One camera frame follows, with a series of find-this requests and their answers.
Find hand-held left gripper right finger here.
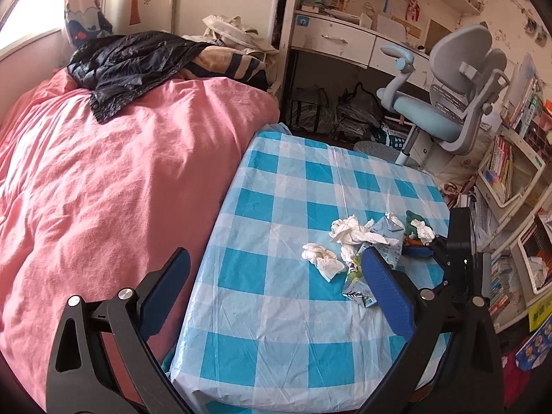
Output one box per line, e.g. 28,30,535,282
358,248,505,414

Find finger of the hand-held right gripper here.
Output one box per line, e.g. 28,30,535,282
403,235,449,283

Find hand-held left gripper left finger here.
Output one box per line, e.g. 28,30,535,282
45,247,193,414

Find cartoon-print drink carton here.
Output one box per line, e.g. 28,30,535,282
342,250,381,309

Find crushed light blue carton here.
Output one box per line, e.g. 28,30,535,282
357,211,407,269

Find large white tissue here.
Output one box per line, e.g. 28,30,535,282
329,215,389,264

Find small white tissue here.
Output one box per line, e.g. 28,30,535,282
302,243,346,284

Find stack of papers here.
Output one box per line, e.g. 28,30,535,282
467,191,497,247

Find row of colourful thin books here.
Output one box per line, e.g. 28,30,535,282
489,254,526,325

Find row of dark books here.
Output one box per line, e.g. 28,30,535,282
523,219,552,265

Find row of red white books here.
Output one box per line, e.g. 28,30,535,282
491,135,515,202

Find white book rack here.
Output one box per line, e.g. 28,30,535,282
473,52,552,334

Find yellow box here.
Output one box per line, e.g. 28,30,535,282
528,301,552,334

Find blue white printed bag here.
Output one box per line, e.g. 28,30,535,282
378,122,411,148

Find pink duvet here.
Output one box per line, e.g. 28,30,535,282
0,68,281,411

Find blue cartoon box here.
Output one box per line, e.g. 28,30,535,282
515,327,552,372

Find blue white checked tablecloth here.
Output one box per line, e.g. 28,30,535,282
169,123,454,414

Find red pink bag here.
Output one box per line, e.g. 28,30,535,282
501,348,532,398

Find black plastic bag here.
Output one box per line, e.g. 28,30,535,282
335,81,384,139

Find row of tall books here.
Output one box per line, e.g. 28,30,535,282
501,53,545,139

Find grey blue desk chair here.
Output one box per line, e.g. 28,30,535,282
375,23,512,167

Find black mesh bag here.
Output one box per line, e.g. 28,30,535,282
292,87,334,134

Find plain white desk drawer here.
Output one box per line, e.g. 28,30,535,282
370,36,437,90

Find brown cork board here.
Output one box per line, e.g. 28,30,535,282
424,19,452,55

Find white desk drawer blue sticker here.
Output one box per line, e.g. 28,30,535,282
290,11,377,58

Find black puffer jacket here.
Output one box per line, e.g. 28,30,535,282
67,31,216,124

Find white desk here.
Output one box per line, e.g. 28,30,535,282
279,0,481,92

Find beige navy striped pillow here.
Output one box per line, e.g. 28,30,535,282
190,45,268,83

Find beige canvas bag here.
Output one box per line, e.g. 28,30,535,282
203,14,281,70

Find window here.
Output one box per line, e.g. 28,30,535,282
0,0,65,55

